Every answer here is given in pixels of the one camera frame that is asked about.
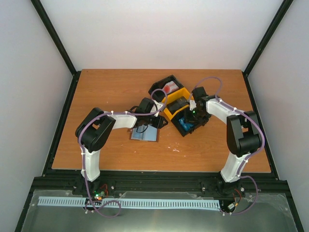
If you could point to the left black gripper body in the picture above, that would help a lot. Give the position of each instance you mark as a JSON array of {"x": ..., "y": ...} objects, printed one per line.
[{"x": 154, "y": 124}]

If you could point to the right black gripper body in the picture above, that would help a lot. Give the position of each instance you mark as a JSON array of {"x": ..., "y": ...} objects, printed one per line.
[{"x": 197, "y": 116}]

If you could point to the brown leather card holder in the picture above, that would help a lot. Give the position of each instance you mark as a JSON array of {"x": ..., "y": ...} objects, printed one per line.
[{"x": 145, "y": 133}]

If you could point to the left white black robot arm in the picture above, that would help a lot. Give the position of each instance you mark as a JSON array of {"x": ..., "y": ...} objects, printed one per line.
[{"x": 93, "y": 132}]

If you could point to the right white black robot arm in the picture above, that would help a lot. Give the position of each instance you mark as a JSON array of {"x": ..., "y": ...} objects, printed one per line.
[{"x": 243, "y": 134}]

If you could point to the black right card bin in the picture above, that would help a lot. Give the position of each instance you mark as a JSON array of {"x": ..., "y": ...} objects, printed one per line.
[{"x": 179, "y": 127}]

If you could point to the black card stack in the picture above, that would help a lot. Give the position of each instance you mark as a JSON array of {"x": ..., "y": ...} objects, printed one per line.
[{"x": 177, "y": 104}]

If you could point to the yellow middle card bin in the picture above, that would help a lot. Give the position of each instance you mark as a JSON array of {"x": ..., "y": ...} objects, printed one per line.
[{"x": 172, "y": 97}]

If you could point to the red white credit card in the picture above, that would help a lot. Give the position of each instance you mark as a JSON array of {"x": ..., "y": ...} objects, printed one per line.
[{"x": 170, "y": 87}]

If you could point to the small electronics board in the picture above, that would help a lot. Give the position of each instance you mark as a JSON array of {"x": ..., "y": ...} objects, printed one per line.
[{"x": 101, "y": 192}]

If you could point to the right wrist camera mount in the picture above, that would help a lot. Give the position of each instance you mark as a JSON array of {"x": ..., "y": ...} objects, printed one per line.
[{"x": 192, "y": 105}]

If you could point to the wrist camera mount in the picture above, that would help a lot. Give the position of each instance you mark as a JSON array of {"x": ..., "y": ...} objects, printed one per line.
[
  {"x": 192, "y": 105},
  {"x": 158, "y": 107}
]

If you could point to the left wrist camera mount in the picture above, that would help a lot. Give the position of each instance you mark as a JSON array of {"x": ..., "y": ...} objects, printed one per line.
[{"x": 158, "y": 107}]

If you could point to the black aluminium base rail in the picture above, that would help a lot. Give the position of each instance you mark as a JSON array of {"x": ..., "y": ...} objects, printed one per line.
[{"x": 201, "y": 184}]

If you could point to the light blue cable duct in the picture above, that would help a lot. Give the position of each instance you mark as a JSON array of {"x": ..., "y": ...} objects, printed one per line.
[{"x": 134, "y": 203}]

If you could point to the right black frame post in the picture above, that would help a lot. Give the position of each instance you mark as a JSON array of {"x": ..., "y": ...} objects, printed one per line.
[{"x": 278, "y": 17}]

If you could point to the black frame post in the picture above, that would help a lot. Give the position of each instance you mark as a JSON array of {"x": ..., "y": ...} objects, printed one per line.
[
  {"x": 278, "y": 17},
  {"x": 39, "y": 8}
]

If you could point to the left black frame post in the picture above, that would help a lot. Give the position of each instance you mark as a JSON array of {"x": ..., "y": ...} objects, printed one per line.
[{"x": 39, "y": 8}]

